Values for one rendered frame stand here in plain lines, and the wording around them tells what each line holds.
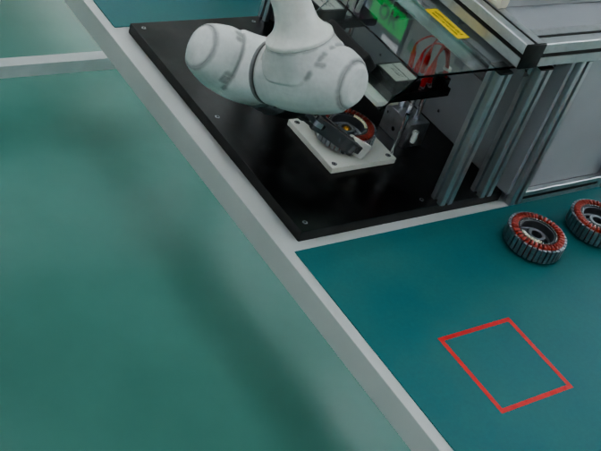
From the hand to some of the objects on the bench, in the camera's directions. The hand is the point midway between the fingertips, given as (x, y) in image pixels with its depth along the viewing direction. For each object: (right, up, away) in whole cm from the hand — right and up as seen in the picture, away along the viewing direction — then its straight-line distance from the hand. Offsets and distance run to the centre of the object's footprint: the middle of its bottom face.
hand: (342, 128), depth 198 cm
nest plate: (0, -3, +3) cm, 4 cm away
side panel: (+42, -11, +16) cm, 46 cm away
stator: (+34, -21, -2) cm, 40 cm away
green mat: (+45, -34, -12) cm, 58 cm away
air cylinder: (+11, 0, +11) cm, 16 cm away
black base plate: (-6, +4, +12) cm, 14 cm away
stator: (0, -2, +2) cm, 3 cm away
